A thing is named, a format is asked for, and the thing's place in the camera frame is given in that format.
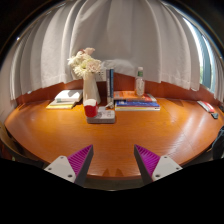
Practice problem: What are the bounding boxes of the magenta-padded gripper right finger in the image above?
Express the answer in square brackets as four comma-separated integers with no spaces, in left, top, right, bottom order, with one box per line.
[134,144,183,185]

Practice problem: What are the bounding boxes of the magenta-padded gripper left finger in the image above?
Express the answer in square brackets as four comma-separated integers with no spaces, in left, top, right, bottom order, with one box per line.
[44,144,95,187]

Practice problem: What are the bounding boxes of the dark chair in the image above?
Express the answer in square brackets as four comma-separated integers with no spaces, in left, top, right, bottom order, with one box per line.
[211,125,224,161]

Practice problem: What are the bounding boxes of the yellow flat book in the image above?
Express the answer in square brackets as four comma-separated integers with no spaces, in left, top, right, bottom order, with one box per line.
[45,99,77,110]

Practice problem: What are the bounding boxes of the white power strip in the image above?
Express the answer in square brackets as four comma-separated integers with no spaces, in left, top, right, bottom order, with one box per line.
[86,106,116,125]

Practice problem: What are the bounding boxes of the blue flat book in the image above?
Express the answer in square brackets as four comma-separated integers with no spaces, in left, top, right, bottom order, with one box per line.
[114,100,161,112]

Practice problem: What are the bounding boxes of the open white book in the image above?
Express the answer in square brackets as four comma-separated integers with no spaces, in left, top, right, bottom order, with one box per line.
[54,89,84,104]

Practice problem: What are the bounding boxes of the red and white box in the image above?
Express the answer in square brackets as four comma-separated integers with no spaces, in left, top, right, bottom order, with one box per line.
[196,99,216,114]

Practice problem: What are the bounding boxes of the white ceramic vase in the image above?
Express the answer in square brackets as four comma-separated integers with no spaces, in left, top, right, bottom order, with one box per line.
[82,71,102,105]

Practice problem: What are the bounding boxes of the clear green-labelled drink bottle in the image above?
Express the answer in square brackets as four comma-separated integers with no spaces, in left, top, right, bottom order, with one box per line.
[134,66,146,98]

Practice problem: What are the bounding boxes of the white standing book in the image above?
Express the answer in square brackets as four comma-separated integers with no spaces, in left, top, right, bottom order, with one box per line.
[105,68,111,104]

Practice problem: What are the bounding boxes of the white and pink flowers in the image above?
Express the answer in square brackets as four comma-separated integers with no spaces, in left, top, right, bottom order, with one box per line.
[67,47,103,79]

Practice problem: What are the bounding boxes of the window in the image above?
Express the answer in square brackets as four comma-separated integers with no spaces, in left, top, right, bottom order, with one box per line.
[196,26,218,93]

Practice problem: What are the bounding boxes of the white curtain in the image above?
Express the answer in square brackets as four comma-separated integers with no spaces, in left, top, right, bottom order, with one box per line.
[0,0,223,114]

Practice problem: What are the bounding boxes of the white wall socket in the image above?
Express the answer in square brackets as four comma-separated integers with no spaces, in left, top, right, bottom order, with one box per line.
[95,68,108,82]

